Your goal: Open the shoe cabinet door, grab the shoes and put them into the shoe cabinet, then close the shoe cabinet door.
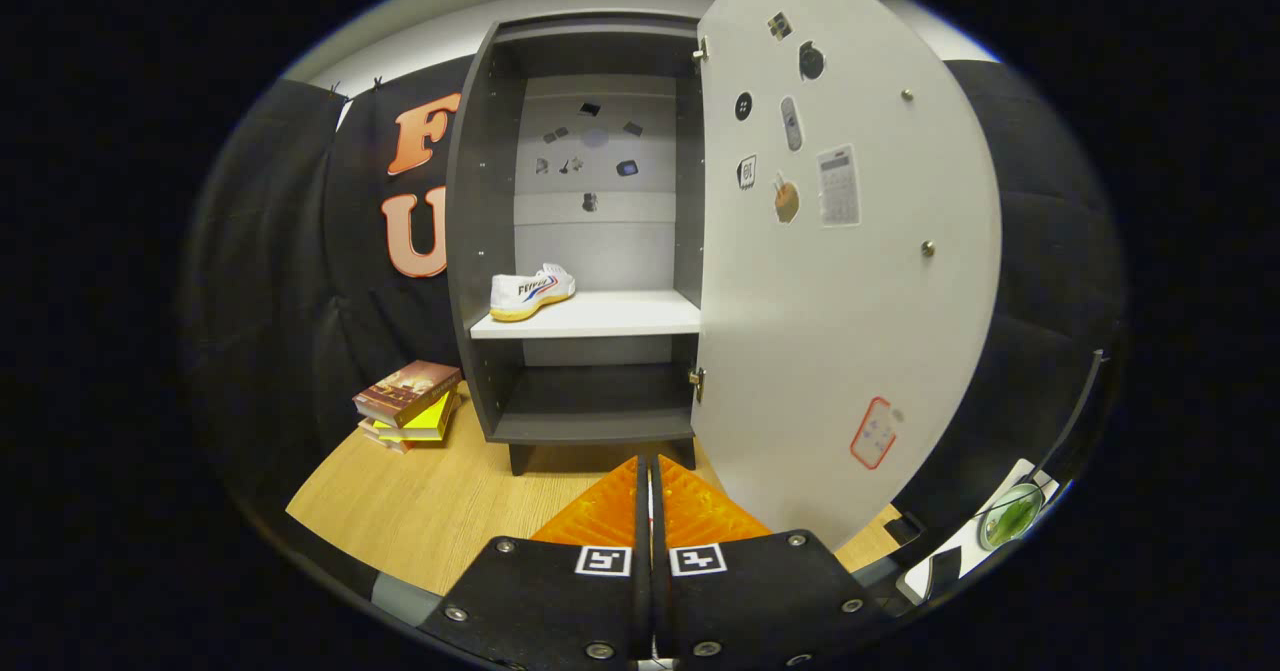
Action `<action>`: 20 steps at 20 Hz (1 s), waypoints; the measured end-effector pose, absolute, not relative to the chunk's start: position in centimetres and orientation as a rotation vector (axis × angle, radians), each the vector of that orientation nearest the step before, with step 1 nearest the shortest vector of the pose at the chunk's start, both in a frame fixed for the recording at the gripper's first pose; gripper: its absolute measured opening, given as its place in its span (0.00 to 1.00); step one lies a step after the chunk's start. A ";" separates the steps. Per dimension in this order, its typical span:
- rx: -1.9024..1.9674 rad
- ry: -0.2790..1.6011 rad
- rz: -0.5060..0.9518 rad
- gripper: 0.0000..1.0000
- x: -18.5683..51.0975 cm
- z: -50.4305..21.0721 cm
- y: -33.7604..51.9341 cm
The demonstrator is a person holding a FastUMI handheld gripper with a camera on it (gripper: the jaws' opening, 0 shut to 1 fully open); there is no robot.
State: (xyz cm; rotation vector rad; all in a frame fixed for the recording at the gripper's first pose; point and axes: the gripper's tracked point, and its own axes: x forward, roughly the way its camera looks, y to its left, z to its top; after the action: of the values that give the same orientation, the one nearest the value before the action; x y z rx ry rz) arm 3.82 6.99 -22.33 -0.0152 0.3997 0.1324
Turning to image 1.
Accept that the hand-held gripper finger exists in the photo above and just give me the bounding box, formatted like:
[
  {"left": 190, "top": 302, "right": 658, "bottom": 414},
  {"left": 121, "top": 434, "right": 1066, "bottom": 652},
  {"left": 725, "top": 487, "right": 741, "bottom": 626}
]
[
  {"left": 418, "top": 456, "right": 653, "bottom": 671},
  {"left": 652, "top": 454, "right": 896, "bottom": 671}
]

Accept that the white striped canvas shoe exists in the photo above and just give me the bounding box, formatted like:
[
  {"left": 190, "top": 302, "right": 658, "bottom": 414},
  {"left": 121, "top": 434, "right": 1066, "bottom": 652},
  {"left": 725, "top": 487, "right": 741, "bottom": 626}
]
[{"left": 489, "top": 263, "right": 577, "bottom": 323}]

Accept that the dark grey shoe cabinet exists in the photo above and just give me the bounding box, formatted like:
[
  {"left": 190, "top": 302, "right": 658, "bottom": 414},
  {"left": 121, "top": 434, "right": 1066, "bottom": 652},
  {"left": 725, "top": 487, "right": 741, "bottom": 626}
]
[{"left": 445, "top": 13, "right": 706, "bottom": 476}]

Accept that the yellow book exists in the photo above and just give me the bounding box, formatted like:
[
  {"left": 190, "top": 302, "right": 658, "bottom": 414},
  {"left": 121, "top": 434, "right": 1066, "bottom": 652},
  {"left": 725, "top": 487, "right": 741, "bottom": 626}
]
[{"left": 375, "top": 391, "right": 459, "bottom": 442}]

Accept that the thin white book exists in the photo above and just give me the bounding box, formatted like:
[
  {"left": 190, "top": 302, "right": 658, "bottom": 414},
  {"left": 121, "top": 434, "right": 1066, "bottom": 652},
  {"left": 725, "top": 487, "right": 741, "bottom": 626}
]
[{"left": 358, "top": 419, "right": 416, "bottom": 454}]

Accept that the brown hardcover book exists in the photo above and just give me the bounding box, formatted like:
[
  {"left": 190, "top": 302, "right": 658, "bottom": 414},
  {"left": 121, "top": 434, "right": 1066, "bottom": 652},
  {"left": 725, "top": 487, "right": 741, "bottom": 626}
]
[{"left": 352, "top": 360, "right": 463, "bottom": 428}]

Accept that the white side desk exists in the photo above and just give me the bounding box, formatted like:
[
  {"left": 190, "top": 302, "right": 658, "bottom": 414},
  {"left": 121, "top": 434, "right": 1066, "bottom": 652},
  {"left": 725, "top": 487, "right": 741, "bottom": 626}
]
[{"left": 895, "top": 458, "right": 1061, "bottom": 607}]

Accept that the round green glass dish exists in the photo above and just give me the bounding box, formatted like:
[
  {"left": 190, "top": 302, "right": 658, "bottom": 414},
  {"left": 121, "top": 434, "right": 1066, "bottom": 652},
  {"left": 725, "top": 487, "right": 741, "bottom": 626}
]
[{"left": 978, "top": 483, "right": 1046, "bottom": 552}]

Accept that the black backdrop cloth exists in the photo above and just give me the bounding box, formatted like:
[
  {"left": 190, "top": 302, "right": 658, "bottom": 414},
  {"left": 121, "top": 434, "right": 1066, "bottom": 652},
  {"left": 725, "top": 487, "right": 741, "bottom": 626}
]
[{"left": 180, "top": 56, "right": 1126, "bottom": 552}]

